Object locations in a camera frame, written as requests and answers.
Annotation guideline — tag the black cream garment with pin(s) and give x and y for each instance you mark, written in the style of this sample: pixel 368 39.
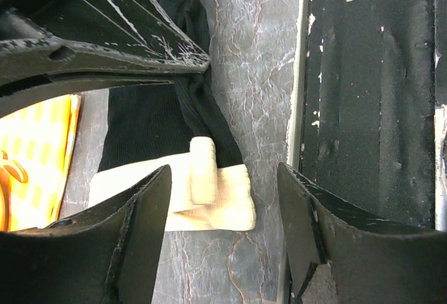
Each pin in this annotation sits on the black cream garment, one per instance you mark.
pixel 179 125

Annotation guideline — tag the orange checkered tablecloth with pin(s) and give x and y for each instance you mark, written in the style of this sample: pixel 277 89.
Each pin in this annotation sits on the orange checkered tablecloth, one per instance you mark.
pixel 36 149

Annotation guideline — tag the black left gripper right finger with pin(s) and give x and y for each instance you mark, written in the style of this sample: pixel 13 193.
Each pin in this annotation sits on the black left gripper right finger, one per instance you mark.
pixel 372 259

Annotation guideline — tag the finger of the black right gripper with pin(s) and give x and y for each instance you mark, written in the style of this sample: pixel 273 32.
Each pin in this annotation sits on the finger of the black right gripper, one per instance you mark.
pixel 26 92
pixel 77 36

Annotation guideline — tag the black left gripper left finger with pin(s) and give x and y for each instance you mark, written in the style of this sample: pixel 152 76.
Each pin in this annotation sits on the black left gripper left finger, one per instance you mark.
pixel 108 253

